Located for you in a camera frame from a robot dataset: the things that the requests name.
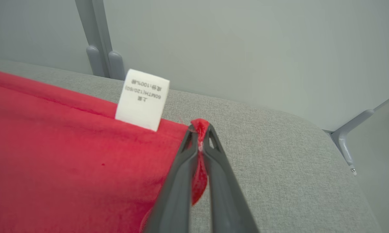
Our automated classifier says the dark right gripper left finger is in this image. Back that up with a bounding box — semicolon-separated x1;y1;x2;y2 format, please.
143;125;199;233

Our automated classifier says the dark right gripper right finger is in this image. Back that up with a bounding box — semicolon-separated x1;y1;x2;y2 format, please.
203;125;260;233

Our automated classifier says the red white Bulls jersey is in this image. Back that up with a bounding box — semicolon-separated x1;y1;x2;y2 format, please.
0;68;211;233

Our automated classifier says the grey partition foot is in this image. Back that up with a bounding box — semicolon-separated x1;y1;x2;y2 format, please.
330;90;389;176

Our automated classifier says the grey double partition post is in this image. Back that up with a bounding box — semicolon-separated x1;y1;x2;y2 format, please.
75;0;125;81

